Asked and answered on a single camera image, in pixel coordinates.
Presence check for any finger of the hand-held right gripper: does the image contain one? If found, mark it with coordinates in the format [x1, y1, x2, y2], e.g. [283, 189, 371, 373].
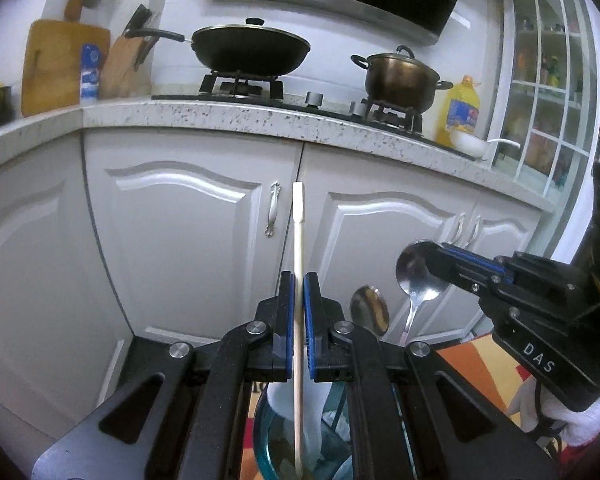
[439, 241, 517, 274]
[429, 259, 507, 302]

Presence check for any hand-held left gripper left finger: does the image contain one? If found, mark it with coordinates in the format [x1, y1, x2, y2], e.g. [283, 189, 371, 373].
[32, 270, 297, 480]

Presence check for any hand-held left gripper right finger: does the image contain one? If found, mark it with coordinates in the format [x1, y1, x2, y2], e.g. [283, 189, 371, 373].
[302, 272, 563, 480]

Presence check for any small steel spoon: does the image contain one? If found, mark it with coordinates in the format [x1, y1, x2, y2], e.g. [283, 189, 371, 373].
[350, 285, 391, 338]

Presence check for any large steel spoon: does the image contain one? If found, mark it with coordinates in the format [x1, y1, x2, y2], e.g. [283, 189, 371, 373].
[395, 239, 452, 347]

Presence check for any cream white chopstick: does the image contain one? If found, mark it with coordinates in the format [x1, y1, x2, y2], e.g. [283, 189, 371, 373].
[291, 182, 306, 478]

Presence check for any clear teal glass container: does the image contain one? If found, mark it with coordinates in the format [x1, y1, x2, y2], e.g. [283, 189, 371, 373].
[251, 382, 411, 480]

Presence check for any person's right hand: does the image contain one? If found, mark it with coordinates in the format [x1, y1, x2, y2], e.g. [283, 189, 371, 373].
[509, 376, 600, 447]

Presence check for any orange yellow red blanket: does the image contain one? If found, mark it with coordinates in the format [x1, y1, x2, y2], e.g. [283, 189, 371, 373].
[436, 332, 551, 436]

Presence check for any white framed glass door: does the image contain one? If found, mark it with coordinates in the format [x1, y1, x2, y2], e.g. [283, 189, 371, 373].
[490, 0, 600, 201]

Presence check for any yellow cooking oil bottle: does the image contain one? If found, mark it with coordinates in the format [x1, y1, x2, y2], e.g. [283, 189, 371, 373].
[435, 75, 481, 146]

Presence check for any brown metal cooking pot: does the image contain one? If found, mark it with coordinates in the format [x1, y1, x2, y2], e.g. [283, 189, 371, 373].
[351, 45, 453, 111]

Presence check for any black gas stove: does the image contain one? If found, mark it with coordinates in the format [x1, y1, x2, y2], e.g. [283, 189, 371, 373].
[152, 71, 431, 136]

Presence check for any speckled stone countertop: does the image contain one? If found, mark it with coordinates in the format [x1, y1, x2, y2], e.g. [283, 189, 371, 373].
[0, 97, 556, 211]

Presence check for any black wok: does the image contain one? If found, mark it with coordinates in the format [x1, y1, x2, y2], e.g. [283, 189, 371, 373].
[125, 17, 312, 77]

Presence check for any narrow white cabinet door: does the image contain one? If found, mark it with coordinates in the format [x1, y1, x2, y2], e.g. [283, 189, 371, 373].
[0, 132, 133, 456]

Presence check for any wooden knife block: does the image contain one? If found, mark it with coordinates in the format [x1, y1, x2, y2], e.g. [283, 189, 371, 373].
[100, 4, 156, 101]

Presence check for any blue white packet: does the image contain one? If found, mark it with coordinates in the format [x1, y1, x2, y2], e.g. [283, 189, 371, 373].
[80, 42, 103, 106]

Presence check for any wooden cutting board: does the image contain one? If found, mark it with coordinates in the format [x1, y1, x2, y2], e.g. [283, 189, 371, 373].
[21, 20, 112, 118]

